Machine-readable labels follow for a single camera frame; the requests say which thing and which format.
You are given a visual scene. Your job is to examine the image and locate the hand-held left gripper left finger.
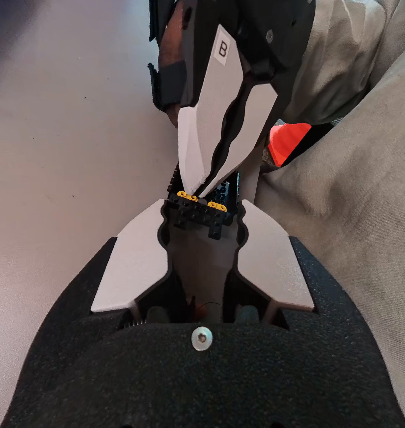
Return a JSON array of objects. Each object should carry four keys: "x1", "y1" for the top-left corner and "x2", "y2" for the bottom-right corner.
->
[{"x1": 90, "y1": 198, "x2": 173, "y2": 314}]

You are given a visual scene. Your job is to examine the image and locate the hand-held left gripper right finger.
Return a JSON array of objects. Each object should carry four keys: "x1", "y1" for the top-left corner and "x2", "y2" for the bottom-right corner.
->
[{"x1": 234, "y1": 199, "x2": 316, "y2": 312}]

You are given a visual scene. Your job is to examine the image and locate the grey desk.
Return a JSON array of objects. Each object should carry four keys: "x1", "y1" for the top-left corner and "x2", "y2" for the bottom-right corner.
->
[{"x1": 0, "y1": 0, "x2": 266, "y2": 425}]

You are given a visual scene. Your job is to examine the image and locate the person's right forearm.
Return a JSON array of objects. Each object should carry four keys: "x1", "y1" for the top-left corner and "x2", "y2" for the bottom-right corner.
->
[{"x1": 283, "y1": 0, "x2": 402, "y2": 125}]

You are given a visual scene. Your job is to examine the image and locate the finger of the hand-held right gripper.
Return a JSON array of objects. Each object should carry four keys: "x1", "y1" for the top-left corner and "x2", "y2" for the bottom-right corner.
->
[
  {"x1": 177, "y1": 23, "x2": 255, "y2": 195},
  {"x1": 197, "y1": 83, "x2": 279, "y2": 198}
]

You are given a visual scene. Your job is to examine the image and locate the orange traffic cone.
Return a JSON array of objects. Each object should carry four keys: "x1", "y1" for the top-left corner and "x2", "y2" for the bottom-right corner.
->
[{"x1": 268, "y1": 123, "x2": 312, "y2": 167}]

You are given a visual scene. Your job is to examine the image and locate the person's right hand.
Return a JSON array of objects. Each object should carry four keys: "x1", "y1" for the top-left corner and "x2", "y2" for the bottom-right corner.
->
[{"x1": 158, "y1": 9, "x2": 188, "y2": 129}]

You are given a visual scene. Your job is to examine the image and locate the black toy brick chassis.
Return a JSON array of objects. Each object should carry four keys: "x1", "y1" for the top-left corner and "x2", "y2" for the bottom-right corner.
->
[{"x1": 167, "y1": 163, "x2": 239, "y2": 240}]

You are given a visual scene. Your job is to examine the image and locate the person's beige clothing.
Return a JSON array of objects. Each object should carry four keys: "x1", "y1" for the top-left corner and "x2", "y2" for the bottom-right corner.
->
[{"x1": 256, "y1": 0, "x2": 405, "y2": 428}]

